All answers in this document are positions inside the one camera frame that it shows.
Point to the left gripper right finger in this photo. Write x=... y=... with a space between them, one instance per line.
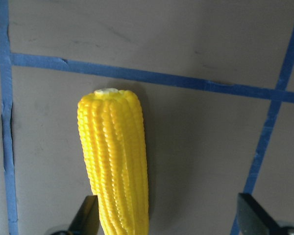
x=254 y=220

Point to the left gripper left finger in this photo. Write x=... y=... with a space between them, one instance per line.
x=86 y=220

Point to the yellow corn cob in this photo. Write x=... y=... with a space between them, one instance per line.
x=111 y=129

